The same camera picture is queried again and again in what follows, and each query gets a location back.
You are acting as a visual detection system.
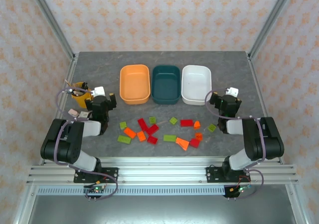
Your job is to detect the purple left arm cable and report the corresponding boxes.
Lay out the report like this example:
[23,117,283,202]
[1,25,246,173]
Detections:
[54,87,119,202]

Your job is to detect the aluminium frame post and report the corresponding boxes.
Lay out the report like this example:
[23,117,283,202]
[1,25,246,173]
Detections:
[26,0,76,58]
[248,0,298,58]

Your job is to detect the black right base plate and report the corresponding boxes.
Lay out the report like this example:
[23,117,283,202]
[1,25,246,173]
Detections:
[206,166,251,184]

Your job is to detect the left controller board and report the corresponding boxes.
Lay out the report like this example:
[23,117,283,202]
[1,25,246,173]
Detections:
[83,185,108,200]

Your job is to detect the large orange sloped lego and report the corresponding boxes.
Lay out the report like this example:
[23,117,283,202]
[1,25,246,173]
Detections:
[175,137,189,151]

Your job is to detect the teal plastic container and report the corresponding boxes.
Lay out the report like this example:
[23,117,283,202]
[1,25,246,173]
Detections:
[151,64,181,105]

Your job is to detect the controller board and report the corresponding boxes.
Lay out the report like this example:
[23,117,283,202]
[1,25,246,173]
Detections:
[83,185,108,200]
[225,184,252,200]

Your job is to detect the right controller board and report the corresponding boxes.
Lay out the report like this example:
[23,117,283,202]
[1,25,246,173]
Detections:
[225,184,252,200]

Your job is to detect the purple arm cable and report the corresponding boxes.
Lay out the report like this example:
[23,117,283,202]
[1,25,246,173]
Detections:
[204,90,264,200]
[54,87,119,202]

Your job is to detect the orange plastic container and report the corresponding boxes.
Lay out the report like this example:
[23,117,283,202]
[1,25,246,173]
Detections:
[119,64,151,105]

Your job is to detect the thin red black wires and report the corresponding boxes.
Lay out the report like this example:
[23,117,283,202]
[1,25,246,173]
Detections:
[230,175,252,192]
[83,176,110,189]

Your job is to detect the aluminium mounting rail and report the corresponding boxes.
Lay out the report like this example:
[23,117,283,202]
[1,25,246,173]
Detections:
[26,156,299,185]

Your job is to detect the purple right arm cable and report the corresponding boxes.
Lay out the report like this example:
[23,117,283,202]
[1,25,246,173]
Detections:
[204,90,264,200]

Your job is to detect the slotted grey cable duct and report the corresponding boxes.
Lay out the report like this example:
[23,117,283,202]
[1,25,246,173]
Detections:
[37,187,226,195]

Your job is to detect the white plastic container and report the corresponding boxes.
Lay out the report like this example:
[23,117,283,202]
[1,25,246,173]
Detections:
[181,64,212,106]

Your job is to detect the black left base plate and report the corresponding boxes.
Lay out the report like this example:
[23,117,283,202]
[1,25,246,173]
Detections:
[74,167,119,184]

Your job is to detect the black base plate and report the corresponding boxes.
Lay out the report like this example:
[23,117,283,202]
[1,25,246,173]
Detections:
[206,166,251,184]
[74,167,119,184]

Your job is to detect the yellow pen cup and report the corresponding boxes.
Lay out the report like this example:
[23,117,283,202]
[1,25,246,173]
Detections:
[71,82,94,109]

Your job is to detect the aluminium table side rail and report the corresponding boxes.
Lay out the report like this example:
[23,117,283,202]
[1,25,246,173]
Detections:
[39,54,78,165]
[247,53,285,164]

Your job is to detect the white tipped pen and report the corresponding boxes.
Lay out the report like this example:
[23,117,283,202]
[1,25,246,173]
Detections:
[62,89,84,97]

